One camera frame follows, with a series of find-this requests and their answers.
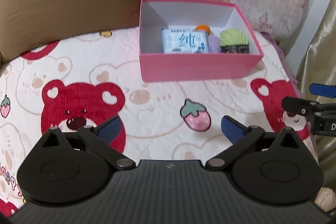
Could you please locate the green yarn ball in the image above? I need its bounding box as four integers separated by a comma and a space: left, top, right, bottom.
219, 28, 249, 54

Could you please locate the purple plush toy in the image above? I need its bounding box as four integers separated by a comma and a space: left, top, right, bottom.
208, 35, 221, 53

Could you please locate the small orange fruit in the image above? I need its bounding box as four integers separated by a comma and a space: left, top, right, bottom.
194, 25, 211, 35

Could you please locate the blue wet wipes pack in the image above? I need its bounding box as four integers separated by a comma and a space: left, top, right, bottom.
162, 29, 210, 54

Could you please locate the person's right hand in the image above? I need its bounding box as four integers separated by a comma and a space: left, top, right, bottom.
314, 187, 336, 212

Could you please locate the beige satin curtain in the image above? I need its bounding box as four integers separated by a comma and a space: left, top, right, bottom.
298, 0, 336, 190

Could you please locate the pink cardboard box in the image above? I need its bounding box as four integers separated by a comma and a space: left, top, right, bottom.
139, 0, 264, 83

